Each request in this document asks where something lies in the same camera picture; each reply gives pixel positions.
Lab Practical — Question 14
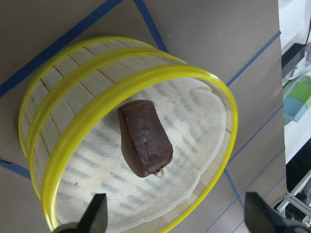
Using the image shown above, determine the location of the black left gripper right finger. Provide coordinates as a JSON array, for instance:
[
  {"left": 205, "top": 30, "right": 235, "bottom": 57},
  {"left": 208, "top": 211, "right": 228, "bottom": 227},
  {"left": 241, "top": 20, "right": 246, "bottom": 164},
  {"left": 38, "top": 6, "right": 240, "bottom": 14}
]
[{"left": 244, "top": 192, "right": 286, "bottom": 233}]

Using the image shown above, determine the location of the brown bun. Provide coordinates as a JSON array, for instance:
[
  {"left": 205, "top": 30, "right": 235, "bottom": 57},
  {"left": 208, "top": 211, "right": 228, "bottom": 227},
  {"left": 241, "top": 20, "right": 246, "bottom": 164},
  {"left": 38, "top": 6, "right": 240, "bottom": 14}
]
[{"left": 117, "top": 100, "right": 173, "bottom": 178}]

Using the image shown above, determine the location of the green glass bowl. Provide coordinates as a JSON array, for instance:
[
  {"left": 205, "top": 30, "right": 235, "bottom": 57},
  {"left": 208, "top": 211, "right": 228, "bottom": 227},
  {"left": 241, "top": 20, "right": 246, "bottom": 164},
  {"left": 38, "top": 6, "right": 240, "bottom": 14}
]
[{"left": 283, "top": 75, "right": 311, "bottom": 125}]

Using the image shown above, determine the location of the green sponge block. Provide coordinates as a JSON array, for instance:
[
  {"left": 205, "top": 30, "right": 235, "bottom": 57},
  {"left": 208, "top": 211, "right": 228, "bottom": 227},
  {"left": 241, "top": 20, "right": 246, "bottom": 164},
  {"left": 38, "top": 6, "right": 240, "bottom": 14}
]
[{"left": 291, "top": 82, "right": 311, "bottom": 109}]

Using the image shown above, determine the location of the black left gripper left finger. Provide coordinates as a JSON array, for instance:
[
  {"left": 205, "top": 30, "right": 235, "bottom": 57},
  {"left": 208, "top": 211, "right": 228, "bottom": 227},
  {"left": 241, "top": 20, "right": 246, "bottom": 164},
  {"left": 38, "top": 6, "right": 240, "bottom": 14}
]
[{"left": 77, "top": 193, "right": 108, "bottom": 233}]

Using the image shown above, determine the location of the yellow steamer basket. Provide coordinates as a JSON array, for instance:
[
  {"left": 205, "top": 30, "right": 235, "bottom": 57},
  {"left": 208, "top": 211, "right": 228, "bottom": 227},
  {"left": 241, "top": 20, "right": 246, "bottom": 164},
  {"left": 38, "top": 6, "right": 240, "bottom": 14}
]
[
  {"left": 18, "top": 36, "right": 172, "bottom": 198},
  {"left": 26, "top": 47, "right": 239, "bottom": 233}
]

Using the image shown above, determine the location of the blue sponge block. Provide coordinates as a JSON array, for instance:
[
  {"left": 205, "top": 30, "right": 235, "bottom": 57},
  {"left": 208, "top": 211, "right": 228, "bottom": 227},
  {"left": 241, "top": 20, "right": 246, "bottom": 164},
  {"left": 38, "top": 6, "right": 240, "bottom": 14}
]
[{"left": 283, "top": 96, "right": 307, "bottom": 122}]

